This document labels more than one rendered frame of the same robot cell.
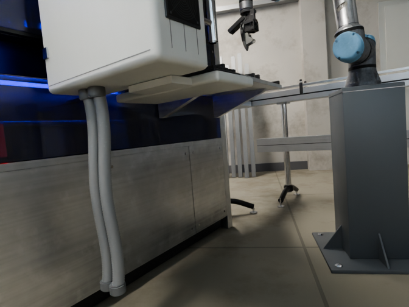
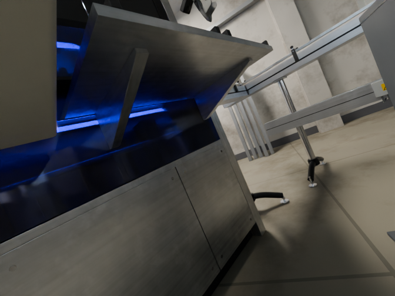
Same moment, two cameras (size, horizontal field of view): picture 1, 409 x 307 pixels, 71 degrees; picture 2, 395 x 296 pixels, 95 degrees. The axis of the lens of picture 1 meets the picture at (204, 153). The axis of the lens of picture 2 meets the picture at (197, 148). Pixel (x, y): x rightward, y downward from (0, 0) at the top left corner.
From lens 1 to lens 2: 0.86 m
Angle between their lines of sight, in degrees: 12
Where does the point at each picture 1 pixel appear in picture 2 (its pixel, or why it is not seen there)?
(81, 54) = not seen: outside the picture
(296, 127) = (297, 100)
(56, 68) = not seen: outside the picture
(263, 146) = (273, 128)
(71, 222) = not seen: outside the picture
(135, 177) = (81, 256)
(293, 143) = (304, 115)
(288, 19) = (260, 16)
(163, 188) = (146, 242)
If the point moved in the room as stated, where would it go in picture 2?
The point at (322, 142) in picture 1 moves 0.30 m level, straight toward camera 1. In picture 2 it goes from (340, 103) to (348, 105)
